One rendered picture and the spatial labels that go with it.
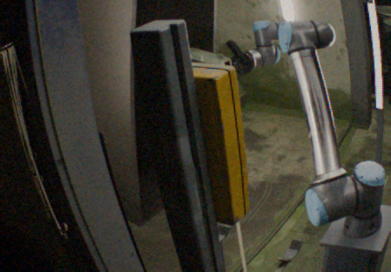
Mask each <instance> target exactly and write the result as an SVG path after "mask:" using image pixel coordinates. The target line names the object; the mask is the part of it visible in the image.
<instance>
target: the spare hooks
mask: <svg viewBox="0 0 391 272"><path fill-rule="evenodd" d="M16 42H17V40H14V41H12V42H10V43H8V44H6V45H4V46H3V47H1V48H0V60H1V61H2V60H3V64H4V69H5V74H6V77H7V82H8V86H9V89H10V99H11V102H12V106H13V111H14V115H15V119H16V123H17V128H18V132H19V135H20V139H21V140H22V144H23V148H24V152H25V157H26V159H27V161H28V165H29V167H30V170H31V169H32V171H31V174H32V176H33V179H34V183H35V184H36V187H37V189H38V193H39V196H40V198H41V201H42V202H43V204H44V206H45V211H46V213H47V216H48V218H49V219H51V217H50V215H49V213H48V210H49V211H50V210H51V205H50V202H53V201H55V198H54V195H53V196H52V198H53V199H52V200H51V199H49V198H48V197H47V194H46V191H45V188H44V185H43V178H42V176H40V173H39V171H38V167H37V163H36V160H37V159H38V156H37V153H36V152H35V157H34V154H33V151H32V149H31V143H30V139H29V137H28V133H27V130H26V124H25V120H24V114H23V107H22V104H21V99H20V96H19V90H18V82H17V67H16V61H17V65H18V69H19V72H20V75H21V77H22V79H23V81H24V87H25V90H26V91H27V94H28V97H29V100H30V102H31V97H30V94H29V91H28V88H27V85H26V83H25V80H24V75H23V73H22V71H21V68H20V66H19V63H18V59H17V54H16V51H15V47H14V44H15V43H16ZM12 55H13V56H12ZM8 57H9V58H10V66H11V72H12V78H13V82H14V88H15V92H16V96H17V98H15V97H16V96H15V92H14V88H13V84H12V79H11V76H9V75H10V68H9V63H8V60H7V59H8ZM12 57H13V58H12ZM7 67H8V71H7ZM14 72H15V73H14ZM8 73H9V75H8ZM9 78H10V80H9ZM10 85H11V88H10ZM11 90H12V93H13V96H14V98H13V96H12V93H11ZM14 101H15V103H14ZM15 105H16V107H15ZM31 105H32V103H31ZM16 108H17V110H16ZM17 115H18V116H17ZM18 119H19V120H20V124H21V127H20V124H19V121H18ZM21 128H22V130H23V131H22V130H21ZM23 134H24V136H23ZM27 154H28V156H27ZM29 161H30V162H29ZM34 169H35V170H34ZM35 172H36V173H35ZM33 173H34V174H33ZM38 183H39V184H40V186H41V187H42V191H43V194H44V197H45V199H46V201H47V206H46V204H45V201H44V199H43V196H42V193H41V190H40V186H39V184H38ZM51 214H52V217H53V219H54V220H55V222H56V225H57V227H58V229H59V232H60V233H61V235H62V236H63V237H64V239H67V236H66V234H65V235H63V234H62V232H63V231H64V232H65V231H67V225H66V224H65V223H64V227H65V228H64V229H62V228H61V227H60V226H59V224H58V222H57V220H56V218H55V215H54V213H53V212H52V210H51ZM61 231H62V232H61Z"/></svg>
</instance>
